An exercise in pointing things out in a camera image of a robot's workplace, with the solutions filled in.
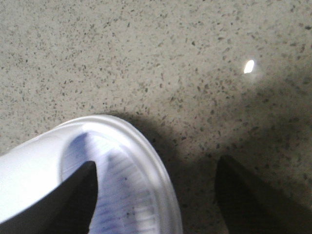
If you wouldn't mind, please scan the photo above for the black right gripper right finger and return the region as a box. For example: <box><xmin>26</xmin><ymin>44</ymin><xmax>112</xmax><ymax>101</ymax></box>
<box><xmin>215</xmin><ymin>156</ymin><xmax>312</xmax><ymax>234</ymax></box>

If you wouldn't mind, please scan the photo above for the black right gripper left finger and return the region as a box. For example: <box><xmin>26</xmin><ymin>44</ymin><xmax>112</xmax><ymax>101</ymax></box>
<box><xmin>0</xmin><ymin>161</ymin><xmax>98</xmax><ymax>234</ymax></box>

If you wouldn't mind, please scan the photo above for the light blue slipper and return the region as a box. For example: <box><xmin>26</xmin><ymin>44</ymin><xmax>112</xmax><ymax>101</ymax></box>
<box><xmin>0</xmin><ymin>115</ymin><xmax>183</xmax><ymax>234</ymax></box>

